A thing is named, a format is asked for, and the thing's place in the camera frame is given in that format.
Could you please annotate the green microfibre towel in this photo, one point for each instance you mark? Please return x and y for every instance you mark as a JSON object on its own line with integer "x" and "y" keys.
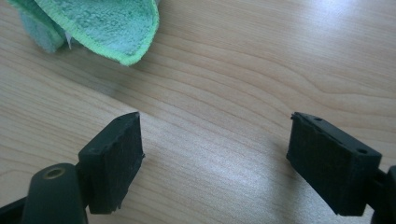
{"x": 106, "y": 21}

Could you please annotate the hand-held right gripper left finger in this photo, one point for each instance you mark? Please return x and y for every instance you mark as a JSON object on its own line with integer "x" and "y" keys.
{"x": 112, "y": 161}

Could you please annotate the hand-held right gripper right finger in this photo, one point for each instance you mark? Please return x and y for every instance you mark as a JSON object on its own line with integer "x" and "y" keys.
{"x": 330, "y": 165}

